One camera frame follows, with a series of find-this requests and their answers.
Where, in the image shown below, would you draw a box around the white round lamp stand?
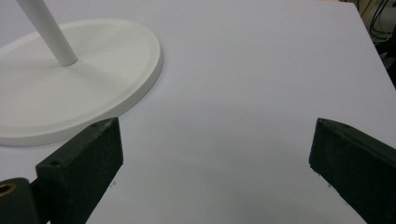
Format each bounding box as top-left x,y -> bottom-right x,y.
0,0 -> 163,147

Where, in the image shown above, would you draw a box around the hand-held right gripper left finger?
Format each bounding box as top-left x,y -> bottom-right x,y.
35,117 -> 124,224

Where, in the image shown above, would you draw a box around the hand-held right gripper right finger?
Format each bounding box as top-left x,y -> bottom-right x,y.
308,117 -> 396,224

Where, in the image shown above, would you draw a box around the black cables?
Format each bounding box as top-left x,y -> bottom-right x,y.
361,0 -> 396,43

